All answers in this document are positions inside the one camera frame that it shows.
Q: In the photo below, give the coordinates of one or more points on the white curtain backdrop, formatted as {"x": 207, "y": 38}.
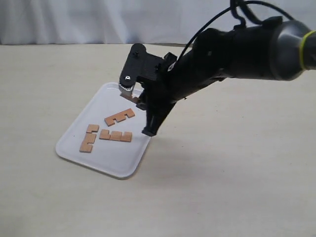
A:
{"x": 104, "y": 21}

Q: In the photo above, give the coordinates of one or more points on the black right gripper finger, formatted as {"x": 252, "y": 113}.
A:
{"x": 153, "y": 122}

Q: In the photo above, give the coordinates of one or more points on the white plastic tray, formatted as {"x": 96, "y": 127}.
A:
{"x": 114, "y": 158}

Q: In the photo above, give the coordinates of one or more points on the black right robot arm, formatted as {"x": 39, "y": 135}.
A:
{"x": 275, "y": 50}

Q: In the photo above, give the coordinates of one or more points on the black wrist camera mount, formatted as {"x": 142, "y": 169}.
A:
{"x": 142, "y": 67}

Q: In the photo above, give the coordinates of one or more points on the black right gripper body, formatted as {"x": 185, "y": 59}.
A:
{"x": 162, "y": 91}

